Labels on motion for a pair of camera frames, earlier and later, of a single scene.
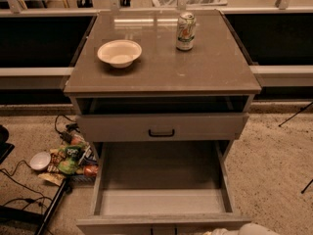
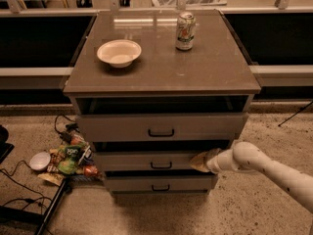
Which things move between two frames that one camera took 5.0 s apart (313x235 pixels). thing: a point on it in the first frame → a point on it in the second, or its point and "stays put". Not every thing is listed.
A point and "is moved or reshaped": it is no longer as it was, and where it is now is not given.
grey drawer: (165, 187) is moved or reshaped
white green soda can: (186, 31) stays put
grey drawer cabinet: (165, 93) stays put
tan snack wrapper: (52, 177) stays put
